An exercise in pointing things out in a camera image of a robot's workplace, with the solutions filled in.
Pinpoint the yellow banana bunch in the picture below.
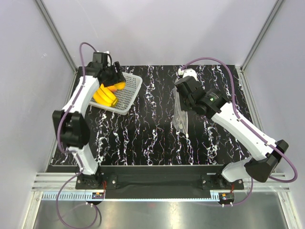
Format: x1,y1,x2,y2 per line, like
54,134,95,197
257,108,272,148
93,82,126,107

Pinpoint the clear zip top bag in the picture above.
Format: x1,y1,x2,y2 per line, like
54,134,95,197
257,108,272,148
172,88,189,138

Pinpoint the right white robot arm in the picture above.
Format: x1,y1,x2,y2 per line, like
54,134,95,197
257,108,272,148
175,76,289,189

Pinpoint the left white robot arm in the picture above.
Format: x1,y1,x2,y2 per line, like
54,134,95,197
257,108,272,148
52,52,126,189

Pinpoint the white plastic perforated basket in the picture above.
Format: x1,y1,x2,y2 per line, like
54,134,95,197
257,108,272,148
89,72,142,115

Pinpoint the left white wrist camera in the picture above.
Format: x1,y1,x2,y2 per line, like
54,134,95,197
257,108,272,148
101,51,112,66

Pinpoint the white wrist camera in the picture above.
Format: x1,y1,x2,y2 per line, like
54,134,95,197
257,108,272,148
101,51,112,66
178,69,197,80

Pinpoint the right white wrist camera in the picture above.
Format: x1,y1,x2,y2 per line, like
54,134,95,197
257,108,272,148
178,69,197,80

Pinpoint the left aluminium frame post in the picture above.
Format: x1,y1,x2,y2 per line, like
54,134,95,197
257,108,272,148
34,0,77,72

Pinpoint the aluminium frame post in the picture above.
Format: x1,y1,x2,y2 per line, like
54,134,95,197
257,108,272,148
240,0,285,72
34,0,77,72

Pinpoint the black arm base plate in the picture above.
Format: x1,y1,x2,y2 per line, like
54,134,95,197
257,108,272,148
76,165,244,200

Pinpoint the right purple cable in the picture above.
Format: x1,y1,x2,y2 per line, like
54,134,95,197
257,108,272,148
180,56,298,207

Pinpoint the right aluminium frame post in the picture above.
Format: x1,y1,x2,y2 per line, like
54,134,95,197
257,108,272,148
240,0,285,72

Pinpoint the front aluminium frame rail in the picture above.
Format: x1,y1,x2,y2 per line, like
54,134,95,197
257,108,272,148
31,173,290,195

